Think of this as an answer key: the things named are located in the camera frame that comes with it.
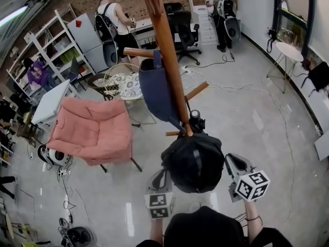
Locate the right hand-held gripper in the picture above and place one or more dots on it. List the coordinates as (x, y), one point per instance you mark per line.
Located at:
(253, 186)

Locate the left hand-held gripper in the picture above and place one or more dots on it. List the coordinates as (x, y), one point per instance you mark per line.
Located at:
(160, 202)

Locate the wooden coat rack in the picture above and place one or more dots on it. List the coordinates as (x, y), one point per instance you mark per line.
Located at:
(165, 42)

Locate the person's left forearm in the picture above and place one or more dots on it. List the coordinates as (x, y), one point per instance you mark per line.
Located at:
(156, 230)

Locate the person's right forearm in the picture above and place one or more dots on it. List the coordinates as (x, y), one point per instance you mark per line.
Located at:
(253, 228)

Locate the white metal shelf rack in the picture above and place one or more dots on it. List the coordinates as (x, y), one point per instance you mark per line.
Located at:
(61, 48)

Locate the dark wrist band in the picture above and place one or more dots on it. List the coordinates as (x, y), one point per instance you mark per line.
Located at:
(253, 218)

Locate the person's black top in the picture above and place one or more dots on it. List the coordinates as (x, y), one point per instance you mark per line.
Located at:
(205, 230)

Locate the white board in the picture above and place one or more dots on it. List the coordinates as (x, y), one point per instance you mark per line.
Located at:
(322, 145)

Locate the black rounded device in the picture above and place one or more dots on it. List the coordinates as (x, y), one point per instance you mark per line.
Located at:
(78, 237)

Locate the pink cushioned armchair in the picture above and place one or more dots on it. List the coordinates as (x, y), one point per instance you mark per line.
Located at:
(90, 132)

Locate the navy blue hanging bag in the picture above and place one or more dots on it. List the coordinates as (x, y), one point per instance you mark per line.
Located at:
(155, 91)

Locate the white power strip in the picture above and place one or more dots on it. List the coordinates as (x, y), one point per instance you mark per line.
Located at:
(189, 71)

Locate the dark round stool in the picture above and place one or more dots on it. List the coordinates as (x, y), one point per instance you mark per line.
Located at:
(96, 82)

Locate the round rattan chair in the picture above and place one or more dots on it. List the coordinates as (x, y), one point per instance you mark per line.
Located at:
(120, 69)

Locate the white round side table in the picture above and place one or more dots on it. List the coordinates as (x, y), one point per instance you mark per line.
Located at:
(289, 51)

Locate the white folding table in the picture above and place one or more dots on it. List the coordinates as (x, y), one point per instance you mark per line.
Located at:
(51, 104)

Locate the grey rounded pod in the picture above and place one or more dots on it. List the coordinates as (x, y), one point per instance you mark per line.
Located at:
(233, 30)
(110, 54)

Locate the white drawer cabinet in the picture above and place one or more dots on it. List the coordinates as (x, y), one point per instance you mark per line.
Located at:
(205, 27)

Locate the dark framed window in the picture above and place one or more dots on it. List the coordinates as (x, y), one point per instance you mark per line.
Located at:
(293, 24)

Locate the black office chair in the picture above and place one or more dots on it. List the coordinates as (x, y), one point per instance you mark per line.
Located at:
(183, 32)

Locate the white desk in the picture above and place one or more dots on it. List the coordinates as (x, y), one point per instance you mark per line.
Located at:
(144, 27)

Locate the white refrigerator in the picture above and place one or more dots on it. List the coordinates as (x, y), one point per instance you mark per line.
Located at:
(86, 42)

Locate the ceiling light strip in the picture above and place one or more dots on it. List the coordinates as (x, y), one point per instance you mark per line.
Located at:
(13, 15)

